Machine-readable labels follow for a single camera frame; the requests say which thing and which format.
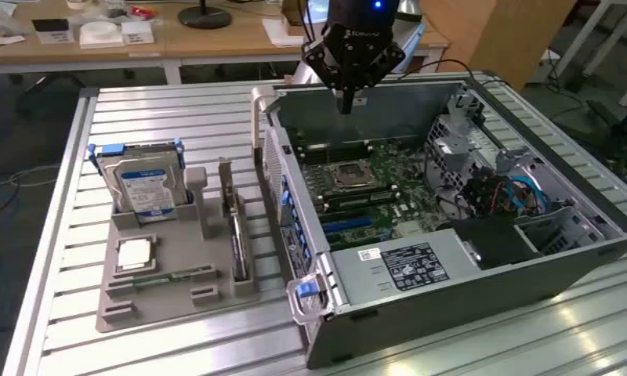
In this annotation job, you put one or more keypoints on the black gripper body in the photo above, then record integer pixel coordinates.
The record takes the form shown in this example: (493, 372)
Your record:
(360, 47)

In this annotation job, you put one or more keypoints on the Nvidia graphics card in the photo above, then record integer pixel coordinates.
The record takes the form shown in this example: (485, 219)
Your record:
(238, 243)

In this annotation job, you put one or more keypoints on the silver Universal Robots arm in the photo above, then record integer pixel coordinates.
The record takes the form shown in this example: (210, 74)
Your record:
(305, 74)

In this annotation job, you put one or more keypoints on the white paper stack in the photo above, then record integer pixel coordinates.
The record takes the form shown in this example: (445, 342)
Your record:
(279, 35)

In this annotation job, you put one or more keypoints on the brown cardboard box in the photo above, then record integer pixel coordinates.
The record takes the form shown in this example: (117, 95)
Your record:
(293, 11)

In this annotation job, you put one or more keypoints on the white case sticker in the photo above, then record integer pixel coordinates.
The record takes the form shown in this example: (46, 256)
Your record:
(360, 101)

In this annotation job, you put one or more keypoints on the wooden cabinet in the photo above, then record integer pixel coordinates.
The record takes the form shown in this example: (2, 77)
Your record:
(502, 39)

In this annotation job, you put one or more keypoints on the black round lamp base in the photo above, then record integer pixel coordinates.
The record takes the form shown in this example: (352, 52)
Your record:
(204, 17)

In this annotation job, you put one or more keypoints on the perforated metal drive cage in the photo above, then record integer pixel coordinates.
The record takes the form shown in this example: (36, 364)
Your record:
(453, 152)

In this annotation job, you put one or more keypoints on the metal CPU socket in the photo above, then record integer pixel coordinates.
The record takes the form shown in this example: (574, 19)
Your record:
(353, 175)

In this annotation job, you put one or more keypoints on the green Dell motherboard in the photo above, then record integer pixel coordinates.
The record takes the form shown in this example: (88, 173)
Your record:
(396, 180)

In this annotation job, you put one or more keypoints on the plain white box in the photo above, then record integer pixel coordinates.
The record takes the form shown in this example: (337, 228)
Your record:
(137, 33)

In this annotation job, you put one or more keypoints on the red packet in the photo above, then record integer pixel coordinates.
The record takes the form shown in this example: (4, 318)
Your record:
(140, 12)

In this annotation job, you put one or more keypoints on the black stand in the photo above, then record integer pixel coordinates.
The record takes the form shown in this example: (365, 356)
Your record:
(600, 109)

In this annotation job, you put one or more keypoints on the small silver chipset heatsink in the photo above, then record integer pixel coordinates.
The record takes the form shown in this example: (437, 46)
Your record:
(409, 229)

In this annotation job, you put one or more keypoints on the beige tape roll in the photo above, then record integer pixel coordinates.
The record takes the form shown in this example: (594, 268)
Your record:
(77, 4)

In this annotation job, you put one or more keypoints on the hard disk with blue carrier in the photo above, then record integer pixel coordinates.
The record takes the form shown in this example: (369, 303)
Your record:
(140, 188)

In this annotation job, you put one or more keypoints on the wooden desk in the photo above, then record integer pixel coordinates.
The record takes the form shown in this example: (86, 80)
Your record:
(57, 53)

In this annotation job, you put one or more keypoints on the white box with black lid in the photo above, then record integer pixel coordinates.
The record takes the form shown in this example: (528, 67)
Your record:
(52, 31)

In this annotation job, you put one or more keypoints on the grey power supply unit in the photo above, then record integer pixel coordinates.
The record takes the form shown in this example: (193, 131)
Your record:
(396, 270)

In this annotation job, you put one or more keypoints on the black chair base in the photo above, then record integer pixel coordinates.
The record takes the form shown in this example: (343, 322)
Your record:
(36, 88)

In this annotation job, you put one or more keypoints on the grey metal disk bay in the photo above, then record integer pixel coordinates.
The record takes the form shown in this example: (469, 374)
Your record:
(564, 235)

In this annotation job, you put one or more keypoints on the white paper label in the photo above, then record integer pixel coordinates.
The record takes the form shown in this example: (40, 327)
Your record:
(5, 40)

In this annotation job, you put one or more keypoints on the blue plastic case latch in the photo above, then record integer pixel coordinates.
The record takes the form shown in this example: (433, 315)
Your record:
(307, 290)

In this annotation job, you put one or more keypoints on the clear plastic bag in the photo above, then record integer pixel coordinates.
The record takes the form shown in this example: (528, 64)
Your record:
(0, 21)

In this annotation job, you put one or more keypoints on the silver CPU chip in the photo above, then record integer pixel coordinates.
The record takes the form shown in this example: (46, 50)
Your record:
(136, 254)

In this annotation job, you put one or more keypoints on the green RAM stick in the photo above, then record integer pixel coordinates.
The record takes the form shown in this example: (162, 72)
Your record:
(161, 277)

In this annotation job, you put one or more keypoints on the dark grey open PC case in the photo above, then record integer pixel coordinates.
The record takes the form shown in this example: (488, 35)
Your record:
(449, 313)

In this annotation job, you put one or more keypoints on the grey plastic parts rack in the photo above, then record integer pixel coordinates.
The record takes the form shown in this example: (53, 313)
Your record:
(177, 297)

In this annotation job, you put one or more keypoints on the white table frame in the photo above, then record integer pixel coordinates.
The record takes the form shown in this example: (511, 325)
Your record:
(612, 39)

